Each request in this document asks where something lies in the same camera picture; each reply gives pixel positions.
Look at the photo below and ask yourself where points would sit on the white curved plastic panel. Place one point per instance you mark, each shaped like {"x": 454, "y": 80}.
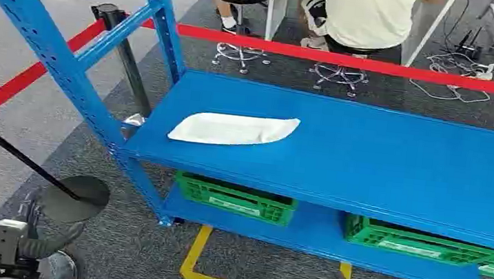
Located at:
{"x": 234, "y": 130}

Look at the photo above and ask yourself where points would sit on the blue metal shelving rack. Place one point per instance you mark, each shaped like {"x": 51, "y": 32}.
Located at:
{"x": 364, "y": 160}

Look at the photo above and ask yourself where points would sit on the black stanchion post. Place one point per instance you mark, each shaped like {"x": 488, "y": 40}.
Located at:
{"x": 129, "y": 62}

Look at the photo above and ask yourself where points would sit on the black stanchion with round base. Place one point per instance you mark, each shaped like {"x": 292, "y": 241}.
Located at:
{"x": 75, "y": 200}

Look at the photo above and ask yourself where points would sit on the black router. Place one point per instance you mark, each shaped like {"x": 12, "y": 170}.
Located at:
{"x": 468, "y": 47}

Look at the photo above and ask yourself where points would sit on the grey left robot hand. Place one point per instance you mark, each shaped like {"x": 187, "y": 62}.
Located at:
{"x": 50, "y": 241}

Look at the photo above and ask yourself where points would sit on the red barrier belt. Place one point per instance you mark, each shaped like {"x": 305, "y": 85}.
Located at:
{"x": 9, "y": 88}
{"x": 374, "y": 64}

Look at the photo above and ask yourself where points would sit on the person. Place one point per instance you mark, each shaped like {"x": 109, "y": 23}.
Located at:
{"x": 361, "y": 13}

